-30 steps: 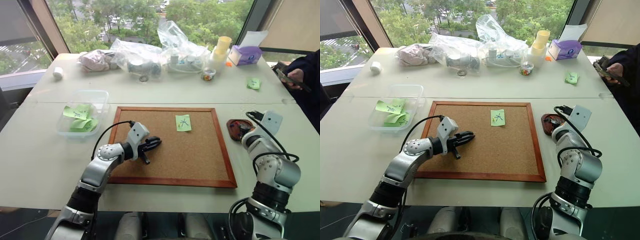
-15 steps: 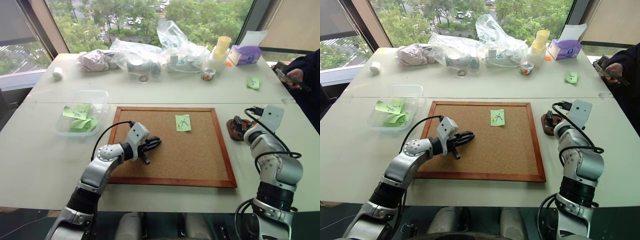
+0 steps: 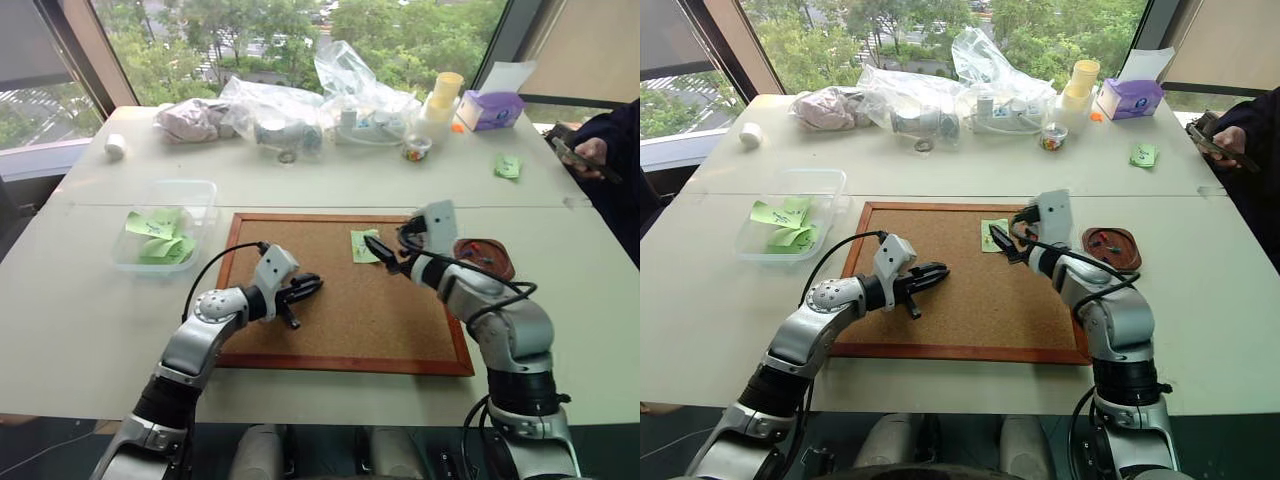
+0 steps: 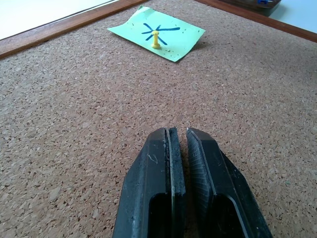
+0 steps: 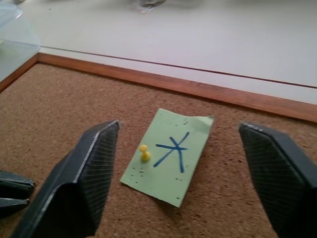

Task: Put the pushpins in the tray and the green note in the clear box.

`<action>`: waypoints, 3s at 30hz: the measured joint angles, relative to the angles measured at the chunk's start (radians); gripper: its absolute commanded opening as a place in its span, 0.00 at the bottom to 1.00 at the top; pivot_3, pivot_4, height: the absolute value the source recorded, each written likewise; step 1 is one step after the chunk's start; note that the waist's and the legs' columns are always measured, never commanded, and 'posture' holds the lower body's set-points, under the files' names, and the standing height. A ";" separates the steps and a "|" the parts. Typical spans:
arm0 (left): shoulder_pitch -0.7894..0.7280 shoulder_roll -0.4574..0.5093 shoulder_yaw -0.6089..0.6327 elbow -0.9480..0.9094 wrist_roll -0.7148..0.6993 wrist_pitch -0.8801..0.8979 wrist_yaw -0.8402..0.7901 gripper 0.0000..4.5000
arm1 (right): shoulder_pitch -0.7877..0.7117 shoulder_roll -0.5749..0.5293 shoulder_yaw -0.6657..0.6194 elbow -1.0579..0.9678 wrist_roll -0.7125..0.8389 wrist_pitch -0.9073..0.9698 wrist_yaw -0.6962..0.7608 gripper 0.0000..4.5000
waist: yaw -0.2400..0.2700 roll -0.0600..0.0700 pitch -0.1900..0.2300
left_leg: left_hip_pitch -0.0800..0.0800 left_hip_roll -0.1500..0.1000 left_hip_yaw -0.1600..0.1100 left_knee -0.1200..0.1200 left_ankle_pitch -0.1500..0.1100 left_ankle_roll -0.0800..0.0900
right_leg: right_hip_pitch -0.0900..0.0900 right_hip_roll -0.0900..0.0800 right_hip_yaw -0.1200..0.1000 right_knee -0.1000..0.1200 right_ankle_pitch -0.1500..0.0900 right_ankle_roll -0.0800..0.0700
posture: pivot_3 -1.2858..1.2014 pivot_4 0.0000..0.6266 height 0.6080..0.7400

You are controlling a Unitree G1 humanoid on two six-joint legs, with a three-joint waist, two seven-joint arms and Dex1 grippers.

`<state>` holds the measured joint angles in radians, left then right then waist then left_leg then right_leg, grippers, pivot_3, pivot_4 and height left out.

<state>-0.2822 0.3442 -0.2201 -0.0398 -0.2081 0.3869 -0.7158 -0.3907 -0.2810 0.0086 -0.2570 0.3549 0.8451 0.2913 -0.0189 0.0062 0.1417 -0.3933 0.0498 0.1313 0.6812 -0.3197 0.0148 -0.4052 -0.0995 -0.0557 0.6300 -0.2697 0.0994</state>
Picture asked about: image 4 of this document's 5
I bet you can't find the cork board with wooden frame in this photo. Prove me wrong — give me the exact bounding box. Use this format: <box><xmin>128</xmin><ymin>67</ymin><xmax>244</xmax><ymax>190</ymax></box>
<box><xmin>0</xmin><ymin>0</ymin><xmax>317</xmax><ymax>238</ymax></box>

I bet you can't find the yellow pushpin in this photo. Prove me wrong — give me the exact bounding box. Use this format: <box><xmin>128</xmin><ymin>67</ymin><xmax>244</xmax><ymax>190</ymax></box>
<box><xmin>150</xmin><ymin>31</ymin><xmax>162</xmax><ymax>50</ymax></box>

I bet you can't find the dark wooden tray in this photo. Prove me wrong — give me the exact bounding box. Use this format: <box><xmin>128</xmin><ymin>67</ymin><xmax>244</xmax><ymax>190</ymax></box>
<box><xmin>219</xmin><ymin>0</ymin><xmax>282</xmax><ymax>17</ymax></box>

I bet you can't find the green note with blue star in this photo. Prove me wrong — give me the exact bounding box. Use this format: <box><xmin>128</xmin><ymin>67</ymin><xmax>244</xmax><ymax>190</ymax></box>
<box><xmin>106</xmin><ymin>5</ymin><xmax>206</xmax><ymax>63</ymax></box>

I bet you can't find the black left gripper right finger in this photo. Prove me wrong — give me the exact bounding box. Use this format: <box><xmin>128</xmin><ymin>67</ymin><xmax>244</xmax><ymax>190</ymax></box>
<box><xmin>186</xmin><ymin>127</ymin><xmax>273</xmax><ymax>238</ymax></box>

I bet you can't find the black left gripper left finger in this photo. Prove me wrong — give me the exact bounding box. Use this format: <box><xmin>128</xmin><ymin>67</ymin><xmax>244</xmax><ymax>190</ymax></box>
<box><xmin>112</xmin><ymin>127</ymin><xmax>187</xmax><ymax>238</ymax></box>

